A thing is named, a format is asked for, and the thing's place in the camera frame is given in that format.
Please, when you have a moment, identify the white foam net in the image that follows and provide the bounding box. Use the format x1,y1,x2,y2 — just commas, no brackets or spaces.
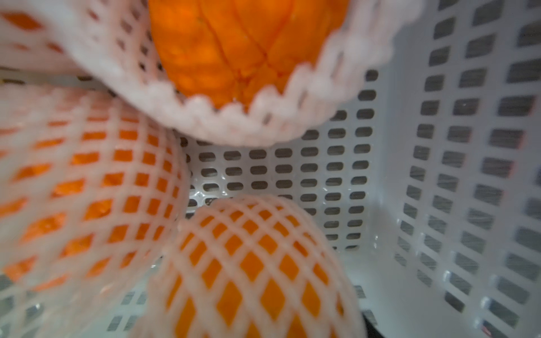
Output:
130,195,367,337

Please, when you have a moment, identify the netted orange middle right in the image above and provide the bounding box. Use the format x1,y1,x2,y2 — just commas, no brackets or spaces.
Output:
52,1,424,146

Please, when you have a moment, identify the netted orange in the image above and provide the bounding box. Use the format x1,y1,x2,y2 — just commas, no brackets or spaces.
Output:
52,1,424,146
1,84,190,337

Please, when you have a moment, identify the white perforated plastic basket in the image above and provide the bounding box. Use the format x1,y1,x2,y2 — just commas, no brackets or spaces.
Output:
0,0,541,338

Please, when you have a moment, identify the netted orange front left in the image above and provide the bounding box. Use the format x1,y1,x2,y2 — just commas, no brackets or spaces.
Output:
1,84,190,337

